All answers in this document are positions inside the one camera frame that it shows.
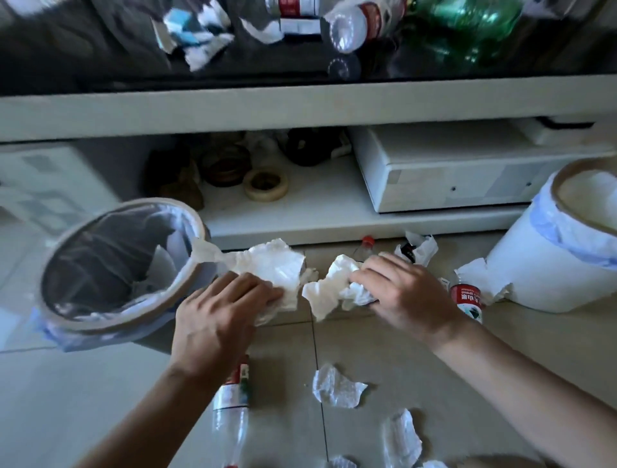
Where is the white patterned box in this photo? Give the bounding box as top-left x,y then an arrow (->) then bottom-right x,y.
0,144 -> 122,238

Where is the brown object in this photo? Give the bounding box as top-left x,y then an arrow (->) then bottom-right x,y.
144,148 -> 206,211

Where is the white flat box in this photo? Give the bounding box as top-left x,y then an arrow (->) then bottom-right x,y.
347,121 -> 617,214

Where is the dark brown tape roll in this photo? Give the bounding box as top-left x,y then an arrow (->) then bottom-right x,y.
201,144 -> 253,188

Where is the white trash bin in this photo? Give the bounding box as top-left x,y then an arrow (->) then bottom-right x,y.
484,157 -> 617,314

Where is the translucent bin liner bag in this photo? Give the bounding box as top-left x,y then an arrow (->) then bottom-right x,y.
31,202 -> 227,353

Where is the clear bottle with red label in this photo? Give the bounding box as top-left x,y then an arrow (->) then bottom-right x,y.
211,356 -> 252,468

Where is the black round object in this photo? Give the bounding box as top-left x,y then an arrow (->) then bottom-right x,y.
283,127 -> 344,167

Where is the person's left forearm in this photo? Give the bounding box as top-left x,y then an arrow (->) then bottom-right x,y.
72,361 -> 229,468

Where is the clear bottle with red cap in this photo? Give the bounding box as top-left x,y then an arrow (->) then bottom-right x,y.
353,235 -> 377,264

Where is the torn white paper sheet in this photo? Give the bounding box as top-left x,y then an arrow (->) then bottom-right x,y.
454,257 -> 513,307

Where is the clear plastic bottle red label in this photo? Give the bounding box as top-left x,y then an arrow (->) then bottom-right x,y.
264,0 -> 323,18
322,0 -> 407,54

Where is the large white tissue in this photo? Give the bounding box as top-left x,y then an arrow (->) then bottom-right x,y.
192,238 -> 320,327

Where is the person's right hand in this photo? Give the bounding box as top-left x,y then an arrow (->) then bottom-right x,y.
349,253 -> 472,349

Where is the person's right forearm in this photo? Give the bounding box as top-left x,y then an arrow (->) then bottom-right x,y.
428,319 -> 617,468

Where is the crushed bottle with red label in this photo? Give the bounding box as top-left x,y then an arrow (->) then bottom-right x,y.
448,277 -> 485,325

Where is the crumpled paper with black print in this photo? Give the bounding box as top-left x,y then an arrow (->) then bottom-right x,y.
394,230 -> 439,267

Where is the green plastic bottle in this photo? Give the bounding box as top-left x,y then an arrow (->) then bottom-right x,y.
409,0 -> 525,44

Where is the white table with shelf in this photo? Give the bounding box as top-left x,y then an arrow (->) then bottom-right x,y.
0,73 -> 617,250

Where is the beige tape roll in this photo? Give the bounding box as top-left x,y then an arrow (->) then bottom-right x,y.
242,167 -> 290,202

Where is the blue and white crumpled wrapper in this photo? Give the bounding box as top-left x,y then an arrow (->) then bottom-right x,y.
153,0 -> 236,73

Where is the bluish white bin liner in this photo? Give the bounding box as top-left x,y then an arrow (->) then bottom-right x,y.
529,169 -> 617,270

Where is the grey trash bin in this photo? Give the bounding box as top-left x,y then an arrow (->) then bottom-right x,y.
35,198 -> 227,354

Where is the person's left hand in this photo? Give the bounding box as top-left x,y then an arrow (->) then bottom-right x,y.
171,271 -> 285,383

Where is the white crumpled paper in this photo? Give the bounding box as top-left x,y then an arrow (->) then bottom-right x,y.
240,16 -> 323,45

